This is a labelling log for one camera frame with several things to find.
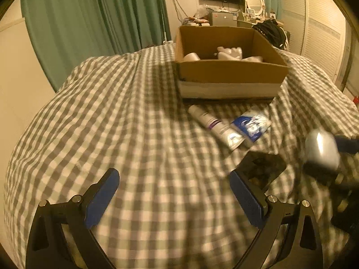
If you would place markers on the white cream tube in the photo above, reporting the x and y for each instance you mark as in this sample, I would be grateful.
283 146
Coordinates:
222 131

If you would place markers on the grey checkered bed cover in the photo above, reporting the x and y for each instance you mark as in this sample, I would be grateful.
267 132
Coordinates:
174 207

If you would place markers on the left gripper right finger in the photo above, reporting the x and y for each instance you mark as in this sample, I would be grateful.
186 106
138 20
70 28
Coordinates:
301 247

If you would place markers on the large green curtain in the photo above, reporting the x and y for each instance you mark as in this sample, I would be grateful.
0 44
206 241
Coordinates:
64 33

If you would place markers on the blue wet wipes pack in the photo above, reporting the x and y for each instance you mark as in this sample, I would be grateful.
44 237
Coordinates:
251 125

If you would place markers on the white oval vanity mirror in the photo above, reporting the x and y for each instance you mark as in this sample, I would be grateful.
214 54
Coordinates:
255 8

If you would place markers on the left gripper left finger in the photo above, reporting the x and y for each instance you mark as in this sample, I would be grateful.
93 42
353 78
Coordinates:
47 248

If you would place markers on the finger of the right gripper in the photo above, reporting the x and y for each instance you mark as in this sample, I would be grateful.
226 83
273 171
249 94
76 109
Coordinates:
347 145
322 174

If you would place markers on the black hair scrunchie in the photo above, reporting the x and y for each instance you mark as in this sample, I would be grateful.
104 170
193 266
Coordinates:
261 169

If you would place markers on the black clothes pile on chair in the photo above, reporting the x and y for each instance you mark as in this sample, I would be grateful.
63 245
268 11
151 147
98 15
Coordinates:
273 33

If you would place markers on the white louvered wardrobe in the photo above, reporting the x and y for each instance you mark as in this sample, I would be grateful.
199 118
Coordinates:
318 31

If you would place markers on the red fire extinguisher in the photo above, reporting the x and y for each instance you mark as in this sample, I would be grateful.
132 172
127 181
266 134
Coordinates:
356 100

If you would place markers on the brown cardboard box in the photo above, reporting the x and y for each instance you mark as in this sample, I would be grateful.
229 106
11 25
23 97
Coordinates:
214 79

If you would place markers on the silver grey mouse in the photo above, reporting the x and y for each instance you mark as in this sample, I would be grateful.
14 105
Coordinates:
321 149

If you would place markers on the white cylindrical bottle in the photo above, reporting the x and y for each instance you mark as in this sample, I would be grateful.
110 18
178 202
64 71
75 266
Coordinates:
191 57

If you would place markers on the white work gloves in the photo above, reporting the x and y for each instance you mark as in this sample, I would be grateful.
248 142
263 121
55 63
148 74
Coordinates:
235 54

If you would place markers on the silver mini fridge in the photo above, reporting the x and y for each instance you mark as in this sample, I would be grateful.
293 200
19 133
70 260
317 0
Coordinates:
223 19

